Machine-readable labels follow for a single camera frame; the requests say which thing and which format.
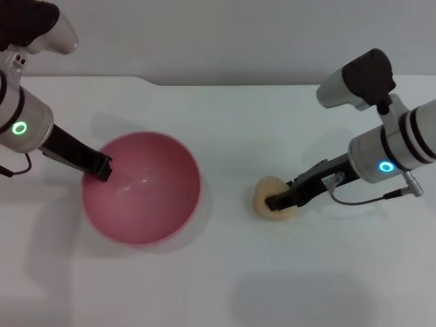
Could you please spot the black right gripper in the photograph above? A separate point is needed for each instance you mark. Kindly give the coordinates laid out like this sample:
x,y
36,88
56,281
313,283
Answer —
x,y
320,178

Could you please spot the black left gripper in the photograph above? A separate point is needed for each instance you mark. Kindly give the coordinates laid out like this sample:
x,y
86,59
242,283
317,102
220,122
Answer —
x,y
71,150

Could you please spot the beige egg yolk pastry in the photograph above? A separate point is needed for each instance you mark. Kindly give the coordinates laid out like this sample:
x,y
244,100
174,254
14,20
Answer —
x,y
264,190

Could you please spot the pink plastic bowl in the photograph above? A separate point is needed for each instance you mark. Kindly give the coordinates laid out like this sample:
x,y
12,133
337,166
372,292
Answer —
x,y
150,204

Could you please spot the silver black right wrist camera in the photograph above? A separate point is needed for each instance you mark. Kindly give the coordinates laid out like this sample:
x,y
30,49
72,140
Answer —
x,y
361,78

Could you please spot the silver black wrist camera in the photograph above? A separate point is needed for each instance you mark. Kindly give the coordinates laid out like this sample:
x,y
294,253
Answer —
x,y
51,30
361,78

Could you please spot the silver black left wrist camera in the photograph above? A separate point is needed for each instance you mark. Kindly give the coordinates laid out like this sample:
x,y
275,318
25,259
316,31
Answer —
x,y
51,30

